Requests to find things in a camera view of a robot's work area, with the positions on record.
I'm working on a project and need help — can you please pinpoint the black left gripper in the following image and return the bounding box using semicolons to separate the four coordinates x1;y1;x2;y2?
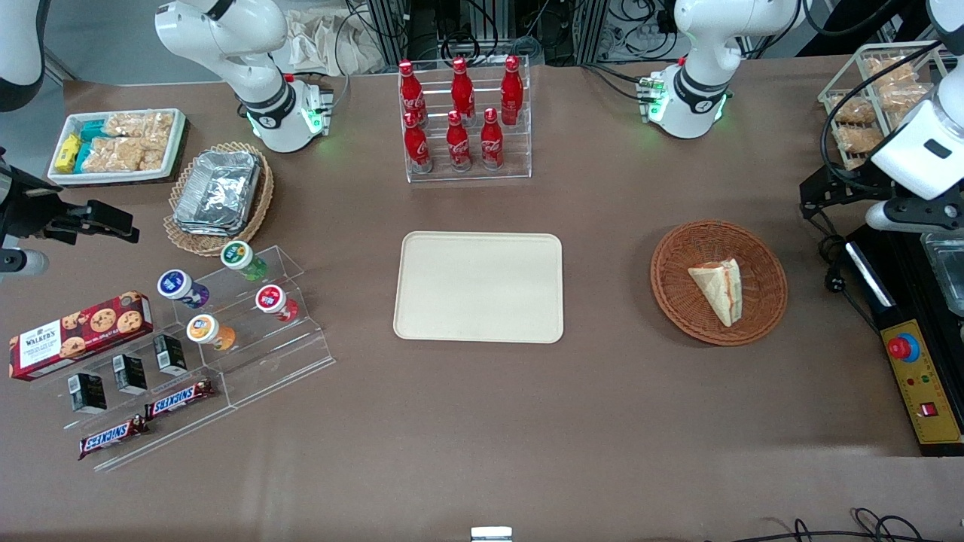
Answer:
800;164;906;221

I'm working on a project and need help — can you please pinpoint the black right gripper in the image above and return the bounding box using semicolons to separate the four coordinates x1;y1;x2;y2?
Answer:
0;167;141;245

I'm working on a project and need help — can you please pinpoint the triangular sandwich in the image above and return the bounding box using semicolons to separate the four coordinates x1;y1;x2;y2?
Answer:
688;258;744;327

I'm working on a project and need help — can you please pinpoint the white rectangular snack tray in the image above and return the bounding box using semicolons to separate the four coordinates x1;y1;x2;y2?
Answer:
47;108;187;186

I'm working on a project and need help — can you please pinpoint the light oval wicker basket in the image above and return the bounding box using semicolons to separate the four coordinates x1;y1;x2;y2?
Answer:
163;142;275;257

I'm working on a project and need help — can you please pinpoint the brown round wicker basket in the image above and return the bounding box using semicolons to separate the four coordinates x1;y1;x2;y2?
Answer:
651;220;789;347

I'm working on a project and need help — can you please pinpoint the beige plastic tray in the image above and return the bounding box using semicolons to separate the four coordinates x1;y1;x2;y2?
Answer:
393;231;565;345

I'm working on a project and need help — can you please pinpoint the clear rice cracker bag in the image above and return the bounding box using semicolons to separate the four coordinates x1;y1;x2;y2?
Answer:
105;112;175;141
140;135;171;171
83;138;145;173

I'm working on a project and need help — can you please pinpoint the yellow snack packet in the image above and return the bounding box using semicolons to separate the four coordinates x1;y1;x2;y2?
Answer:
55;134;82;174

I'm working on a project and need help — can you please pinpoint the purple lidded cup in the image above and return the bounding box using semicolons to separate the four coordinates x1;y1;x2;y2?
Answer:
157;269;211;309

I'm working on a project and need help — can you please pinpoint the stack of foil containers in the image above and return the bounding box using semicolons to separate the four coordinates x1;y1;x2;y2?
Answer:
173;150;263;237

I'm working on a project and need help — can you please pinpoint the red Walkers cookie box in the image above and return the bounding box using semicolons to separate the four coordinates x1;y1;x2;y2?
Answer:
9;291;154;382

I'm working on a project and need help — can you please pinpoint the green lidded cup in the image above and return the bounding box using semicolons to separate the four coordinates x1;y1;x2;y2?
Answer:
221;241;269;282

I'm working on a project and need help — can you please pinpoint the black machine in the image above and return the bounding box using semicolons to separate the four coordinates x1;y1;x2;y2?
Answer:
845;223;964;457

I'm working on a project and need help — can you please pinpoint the orange lidded cup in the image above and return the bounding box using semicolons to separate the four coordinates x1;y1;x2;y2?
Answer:
186;315;236;353

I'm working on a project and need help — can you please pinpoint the small black carton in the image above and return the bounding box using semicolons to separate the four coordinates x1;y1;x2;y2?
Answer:
112;354;149;396
69;373;108;415
152;334;188;377

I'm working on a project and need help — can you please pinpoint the steel pan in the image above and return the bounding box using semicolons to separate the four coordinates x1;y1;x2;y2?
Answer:
920;230;964;317

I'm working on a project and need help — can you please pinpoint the red lidded cup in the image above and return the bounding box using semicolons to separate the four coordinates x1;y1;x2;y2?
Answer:
255;285;300;323

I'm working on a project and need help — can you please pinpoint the Snickers chocolate bar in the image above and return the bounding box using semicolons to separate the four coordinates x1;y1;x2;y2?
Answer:
144;379;216;421
78;416;148;461

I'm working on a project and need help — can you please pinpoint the clear acrylic stepped cup stand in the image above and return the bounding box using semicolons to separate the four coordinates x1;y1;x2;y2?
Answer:
170;245;337;408

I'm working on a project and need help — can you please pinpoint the yellow control panel box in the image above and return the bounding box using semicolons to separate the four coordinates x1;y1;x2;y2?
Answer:
880;320;964;446

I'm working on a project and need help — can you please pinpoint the clear acrylic stepped snack stand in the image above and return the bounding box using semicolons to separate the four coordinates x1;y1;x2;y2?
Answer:
30;325;236;473

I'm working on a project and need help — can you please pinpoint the white plastic bag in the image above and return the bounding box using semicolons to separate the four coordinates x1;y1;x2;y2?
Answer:
285;6;386;76

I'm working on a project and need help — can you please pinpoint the clear acrylic bottle rack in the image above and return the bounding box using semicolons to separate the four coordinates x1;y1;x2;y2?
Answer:
398;56;532;184

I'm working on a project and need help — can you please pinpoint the red cola bottle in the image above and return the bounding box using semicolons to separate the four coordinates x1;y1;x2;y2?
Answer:
500;55;524;126
480;108;505;171
404;111;432;175
398;60;427;126
446;110;472;173
450;57;476;118

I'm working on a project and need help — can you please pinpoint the aluminium equipment rack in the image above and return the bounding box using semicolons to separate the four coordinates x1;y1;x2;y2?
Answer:
365;0;679;67

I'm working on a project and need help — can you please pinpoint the black power cable with plug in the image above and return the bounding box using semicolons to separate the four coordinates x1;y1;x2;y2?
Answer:
800;203;880;333

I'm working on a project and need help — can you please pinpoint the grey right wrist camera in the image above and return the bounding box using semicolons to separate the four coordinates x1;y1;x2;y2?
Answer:
0;248;50;277

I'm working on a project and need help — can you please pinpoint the white wire rack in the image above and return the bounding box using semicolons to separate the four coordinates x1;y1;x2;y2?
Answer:
818;41;951;171

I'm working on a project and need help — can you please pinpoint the black floor cable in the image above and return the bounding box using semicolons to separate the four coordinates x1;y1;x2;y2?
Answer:
708;507;951;542

